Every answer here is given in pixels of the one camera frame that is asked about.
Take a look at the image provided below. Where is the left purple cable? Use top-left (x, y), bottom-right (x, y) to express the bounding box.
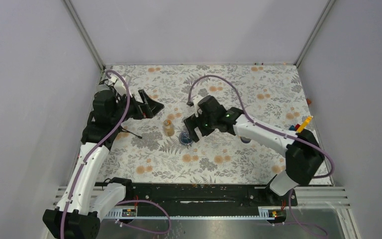
top-left (59, 69), bottom-right (172, 239)

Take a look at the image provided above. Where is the round blue pill organizer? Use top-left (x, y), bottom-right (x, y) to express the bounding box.
top-left (179, 131), bottom-right (193, 146)

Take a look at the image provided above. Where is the microphone on tripod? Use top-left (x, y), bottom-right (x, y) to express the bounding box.
top-left (120, 126), bottom-right (143, 139)

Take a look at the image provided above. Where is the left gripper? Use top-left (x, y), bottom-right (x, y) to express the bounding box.
top-left (111, 89), bottom-right (164, 125)

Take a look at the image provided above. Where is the colourful toy block stack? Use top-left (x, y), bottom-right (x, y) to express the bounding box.
top-left (289, 116), bottom-right (313, 132)

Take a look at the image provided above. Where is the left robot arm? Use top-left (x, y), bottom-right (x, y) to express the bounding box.
top-left (42, 87), bottom-right (164, 239)

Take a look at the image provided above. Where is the white slotted cable duct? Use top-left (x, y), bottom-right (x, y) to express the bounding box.
top-left (104, 207), bottom-right (279, 220)

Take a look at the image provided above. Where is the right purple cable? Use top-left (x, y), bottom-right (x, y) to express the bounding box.
top-left (187, 75), bottom-right (335, 239)

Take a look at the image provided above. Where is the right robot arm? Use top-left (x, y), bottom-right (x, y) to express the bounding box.
top-left (184, 95), bottom-right (325, 205)

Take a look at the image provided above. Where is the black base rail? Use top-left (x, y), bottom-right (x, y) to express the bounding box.
top-left (125, 183), bottom-right (298, 216)

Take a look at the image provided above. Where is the floral table mat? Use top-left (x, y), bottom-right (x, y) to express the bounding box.
top-left (97, 65), bottom-right (310, 184)

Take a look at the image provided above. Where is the purple cable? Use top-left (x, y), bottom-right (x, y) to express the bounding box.
top-left (59, 69), bottom-right (172, 239)
top-left (187, 75), bottom-right (335, 239)

